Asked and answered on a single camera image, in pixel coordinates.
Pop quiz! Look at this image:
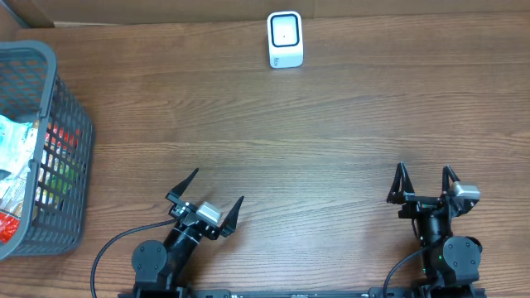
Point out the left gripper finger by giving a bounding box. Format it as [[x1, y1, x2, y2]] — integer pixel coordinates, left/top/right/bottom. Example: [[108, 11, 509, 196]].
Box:
[[219, 196, 244, 238], [166, 168, 199, 203]]

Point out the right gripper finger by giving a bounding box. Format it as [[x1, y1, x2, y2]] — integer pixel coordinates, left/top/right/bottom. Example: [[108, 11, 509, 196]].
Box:
[[441, 165, 460, 194], [386, 161, 415, 204]]

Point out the light blue wipes packet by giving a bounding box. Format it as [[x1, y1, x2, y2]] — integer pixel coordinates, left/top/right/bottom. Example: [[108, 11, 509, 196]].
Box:
[[1, 115, 39, 175]]

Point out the green snack packet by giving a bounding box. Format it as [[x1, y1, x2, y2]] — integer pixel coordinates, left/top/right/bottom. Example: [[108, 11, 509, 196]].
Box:
[[36, 159, 78, 209]]

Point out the orange pasta packet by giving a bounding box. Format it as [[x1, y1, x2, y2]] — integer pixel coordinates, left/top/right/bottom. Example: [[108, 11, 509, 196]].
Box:
[[0, 208, 22, 243]]

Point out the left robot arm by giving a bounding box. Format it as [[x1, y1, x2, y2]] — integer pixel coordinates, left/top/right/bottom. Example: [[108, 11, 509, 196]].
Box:
[[132, 170, 244, 297]]

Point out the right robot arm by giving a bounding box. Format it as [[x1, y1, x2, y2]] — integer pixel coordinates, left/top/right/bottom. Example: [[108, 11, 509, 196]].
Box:
[[382, 161, 485, 297]]

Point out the white barcode scanner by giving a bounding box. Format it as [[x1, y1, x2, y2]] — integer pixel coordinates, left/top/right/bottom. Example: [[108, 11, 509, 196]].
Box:
[[267, 11, 304, 69]]

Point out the grey plastic basket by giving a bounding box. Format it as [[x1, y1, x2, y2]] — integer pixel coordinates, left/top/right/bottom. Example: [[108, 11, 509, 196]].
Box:
[[1, 41, 95, 259]]

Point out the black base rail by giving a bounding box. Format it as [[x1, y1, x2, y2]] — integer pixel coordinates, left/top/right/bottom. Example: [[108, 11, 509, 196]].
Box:
[[118, 287, 488, 298]]

